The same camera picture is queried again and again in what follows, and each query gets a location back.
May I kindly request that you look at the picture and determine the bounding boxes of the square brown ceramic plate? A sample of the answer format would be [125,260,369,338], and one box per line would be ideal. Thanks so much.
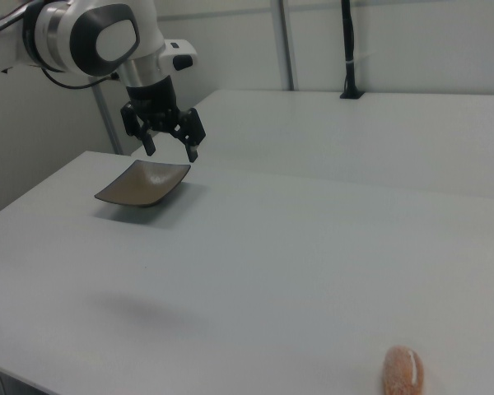
[93,159,192,208]

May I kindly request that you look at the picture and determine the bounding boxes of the short aluminium frame post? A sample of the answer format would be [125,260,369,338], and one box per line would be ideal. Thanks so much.
[91,81,124,156]

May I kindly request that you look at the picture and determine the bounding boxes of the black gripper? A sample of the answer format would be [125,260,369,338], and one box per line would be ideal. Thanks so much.
[120,76,207,163]

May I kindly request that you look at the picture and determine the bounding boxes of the orange bread roll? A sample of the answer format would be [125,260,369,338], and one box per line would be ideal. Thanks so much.
[380,345,425,395]

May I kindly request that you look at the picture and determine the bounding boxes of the tall aluminium frame post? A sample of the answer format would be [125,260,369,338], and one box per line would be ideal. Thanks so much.
[270,0,296,92]

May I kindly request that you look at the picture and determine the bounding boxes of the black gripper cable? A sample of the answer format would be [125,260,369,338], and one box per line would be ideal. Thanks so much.
[40,66,121,91]

